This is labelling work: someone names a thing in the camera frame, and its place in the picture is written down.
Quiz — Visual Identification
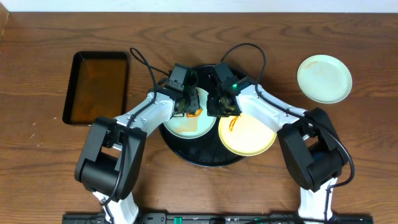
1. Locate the light green plate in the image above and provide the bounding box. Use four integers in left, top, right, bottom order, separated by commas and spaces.
297, 55, 353, 104
164, 87, 216, 139

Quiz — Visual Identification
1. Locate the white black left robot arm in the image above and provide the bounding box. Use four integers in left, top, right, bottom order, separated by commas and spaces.
75, 83, 200, 223

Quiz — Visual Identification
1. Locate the light green plate top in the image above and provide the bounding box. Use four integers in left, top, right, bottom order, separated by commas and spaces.
164, 87, 216, 139

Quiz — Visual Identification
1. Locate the yellow plate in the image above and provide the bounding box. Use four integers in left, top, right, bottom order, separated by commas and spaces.
218, 113, 277, 156

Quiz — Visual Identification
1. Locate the round black tray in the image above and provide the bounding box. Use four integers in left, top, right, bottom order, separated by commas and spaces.
159, 64, 245, 167

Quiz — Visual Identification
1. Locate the orange green sponge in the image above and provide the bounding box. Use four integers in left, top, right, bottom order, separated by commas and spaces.
185, 89, 203, 118

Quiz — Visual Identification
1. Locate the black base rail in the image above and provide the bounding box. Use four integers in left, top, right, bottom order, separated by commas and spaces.
62, 213, 374, 224

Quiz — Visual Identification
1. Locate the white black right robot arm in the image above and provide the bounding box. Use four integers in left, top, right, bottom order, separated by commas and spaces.
206, 77, 353, 221

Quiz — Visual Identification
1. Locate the black rectangular water tray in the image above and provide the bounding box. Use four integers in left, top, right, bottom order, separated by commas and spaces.
62, 51, 129, 125

